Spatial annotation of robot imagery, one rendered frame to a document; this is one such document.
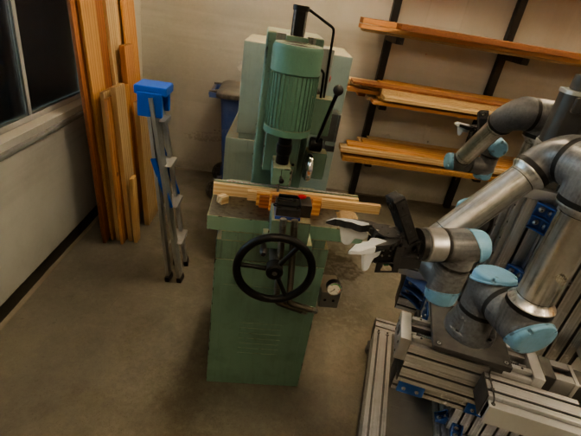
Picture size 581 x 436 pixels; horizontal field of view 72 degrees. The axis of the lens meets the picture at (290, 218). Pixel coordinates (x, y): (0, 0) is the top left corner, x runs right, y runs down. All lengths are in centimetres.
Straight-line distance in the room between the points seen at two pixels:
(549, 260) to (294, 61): 93
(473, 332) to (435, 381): 23
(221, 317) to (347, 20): 276
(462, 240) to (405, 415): 112
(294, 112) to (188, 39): 251
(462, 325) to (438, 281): 38
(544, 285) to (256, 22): 315
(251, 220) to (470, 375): 89
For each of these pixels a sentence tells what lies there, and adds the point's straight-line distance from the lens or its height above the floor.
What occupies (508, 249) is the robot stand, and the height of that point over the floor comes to 104.
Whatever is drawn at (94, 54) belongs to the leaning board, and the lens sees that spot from 272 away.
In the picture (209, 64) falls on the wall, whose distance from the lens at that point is 385.
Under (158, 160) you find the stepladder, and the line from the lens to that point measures 226.
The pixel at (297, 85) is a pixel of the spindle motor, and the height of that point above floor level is 139.
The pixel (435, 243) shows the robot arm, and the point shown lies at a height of 124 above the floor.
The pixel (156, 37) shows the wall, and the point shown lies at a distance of 394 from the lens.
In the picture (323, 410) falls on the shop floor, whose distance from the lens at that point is 208.
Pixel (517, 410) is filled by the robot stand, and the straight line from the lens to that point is 140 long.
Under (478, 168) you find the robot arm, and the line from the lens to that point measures 194.
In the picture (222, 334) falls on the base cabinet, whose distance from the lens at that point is 186.
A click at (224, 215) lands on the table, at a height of 90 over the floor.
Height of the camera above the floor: 164
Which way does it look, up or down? 28 degrees down
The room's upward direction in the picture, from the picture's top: 10 degrees clockwise
